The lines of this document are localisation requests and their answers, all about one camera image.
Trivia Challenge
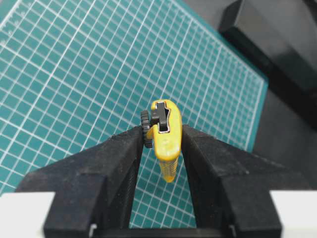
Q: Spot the black shallow tray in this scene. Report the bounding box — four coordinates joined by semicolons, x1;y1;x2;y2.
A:
219;0;317;128

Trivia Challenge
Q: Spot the yellow utility cutter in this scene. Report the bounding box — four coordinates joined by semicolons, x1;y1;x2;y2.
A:
141;99;182;183

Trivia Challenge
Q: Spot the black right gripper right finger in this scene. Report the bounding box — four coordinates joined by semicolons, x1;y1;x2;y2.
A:
181;125;312;235

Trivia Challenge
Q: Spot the green cutting mat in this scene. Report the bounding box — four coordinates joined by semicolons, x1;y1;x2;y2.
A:
0;0;269;229

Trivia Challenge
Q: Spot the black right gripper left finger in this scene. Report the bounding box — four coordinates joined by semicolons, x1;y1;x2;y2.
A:
16;126;143;235

